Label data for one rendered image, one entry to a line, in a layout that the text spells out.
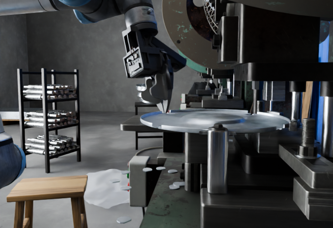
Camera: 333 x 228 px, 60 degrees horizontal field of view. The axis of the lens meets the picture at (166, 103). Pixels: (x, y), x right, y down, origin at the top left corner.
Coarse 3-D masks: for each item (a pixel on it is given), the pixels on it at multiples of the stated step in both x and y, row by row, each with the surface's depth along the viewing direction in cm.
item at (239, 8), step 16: (224, 16) 51; (240, 16) 49; (256, 16) 48; (272, 16) 48; (288, 16) 48; (304, 16) 47; (224, 32) 52; (240, 32) 49; (256, 32) 48; (272, 32) 48; (288, 32) 48; (304, 32) 48; (224, 48) 52; (240, 48) 49; (256, 48) 49; (272, 48) 48; (288, 48) 48; (304, 48) 48; (240, 64) 54
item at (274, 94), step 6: (264, 84) 57; (270, 84) 55; (276, 84) 54; (282, 84) 54; (264, 90) 57; (270, 90) 55; (276, 90) 54; (282, 90) 54; (264, 96) 57; (270, 96) 55; (276, 96) 54; (282, 96) 54
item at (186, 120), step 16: (160, 112) 68; (176, 112) 70; (192, 112) 70; (208, 112) 70; (224, 112) 70; (240, 112) 69; (160, 128) 48; (176, 128) 46; (192, 128) 45; (240, 128) 48; (256, 128) 44; (272, 128) 46
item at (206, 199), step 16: (240, 176) 47; (256, 176) 47; (272, 176) 47; (288, 176) 47; (208, 192) 40; (240, 192) 40; (256, 192) 40; (272, 192) 40; (288, 192) 40; (208, 208) 37; (224, 208) 36; (240, 208) 36; (256, 208) 36; (272, 208) 36; (288, 208) 36; (208, 224) 37; (224, 224) 37; (240, 224) 36; (256, 224) 36; (272, 224) 36; (288, 224) 36; (304, 224) 36; (320, 224) 35
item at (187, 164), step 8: (128, 120) 58; (136, 120) 58; (120, 128) 54; (128, 128) 53; (136, 128) 53; (144, 128) 53; (152, 128) 52; (192, 136) 54; (200, 136) 54; (192, 144) 54; (200, 144) 54; (192, 152) 54; (200, 152) 54; (192, 160) 54; (200, 160) 54; (184, 168) 62; (192, 168) 54; (184, 176) 56; (192, 176) 54; (184, 184) 56; (192, 184) 55
